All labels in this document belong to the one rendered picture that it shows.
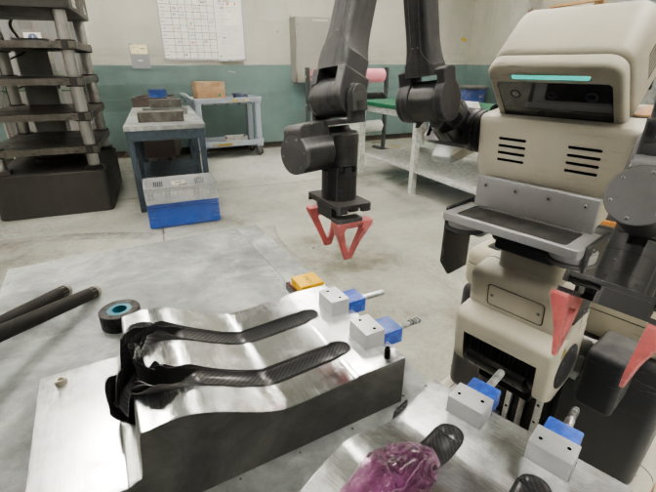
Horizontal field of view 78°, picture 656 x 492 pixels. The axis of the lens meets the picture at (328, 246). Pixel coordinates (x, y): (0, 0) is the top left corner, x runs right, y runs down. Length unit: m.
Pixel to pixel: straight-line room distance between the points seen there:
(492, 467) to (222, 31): 6.79
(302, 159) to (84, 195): 4.00
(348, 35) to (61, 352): 0.76
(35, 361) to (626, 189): 0.94
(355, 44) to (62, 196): 4.06
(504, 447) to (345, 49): 0.58
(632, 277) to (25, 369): 0.93
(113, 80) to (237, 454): 6.58
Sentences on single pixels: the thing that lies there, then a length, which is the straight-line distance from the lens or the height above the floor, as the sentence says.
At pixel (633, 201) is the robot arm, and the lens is 0.47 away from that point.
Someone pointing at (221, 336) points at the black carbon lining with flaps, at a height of 0.89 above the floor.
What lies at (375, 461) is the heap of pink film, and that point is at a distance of 0.48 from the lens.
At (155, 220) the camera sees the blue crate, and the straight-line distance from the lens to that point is 3.81.
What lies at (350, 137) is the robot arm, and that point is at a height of 1.20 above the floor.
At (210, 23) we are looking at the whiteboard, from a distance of 7.01.
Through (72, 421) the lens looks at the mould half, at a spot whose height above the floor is 0.86.
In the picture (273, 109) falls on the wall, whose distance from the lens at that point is 7.20.
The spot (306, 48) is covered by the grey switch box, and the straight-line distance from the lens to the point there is 6.99.
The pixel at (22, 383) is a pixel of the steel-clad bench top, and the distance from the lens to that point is 0.91.
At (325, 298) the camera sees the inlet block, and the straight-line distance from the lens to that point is 0.75.
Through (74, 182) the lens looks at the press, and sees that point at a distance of 4.49.
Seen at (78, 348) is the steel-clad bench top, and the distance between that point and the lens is 0.94.
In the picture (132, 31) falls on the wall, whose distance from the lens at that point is 6.96.
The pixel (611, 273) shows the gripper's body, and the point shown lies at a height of 1.10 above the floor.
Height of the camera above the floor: 1.30
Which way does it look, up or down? 24 degrees down
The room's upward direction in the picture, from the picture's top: straight up
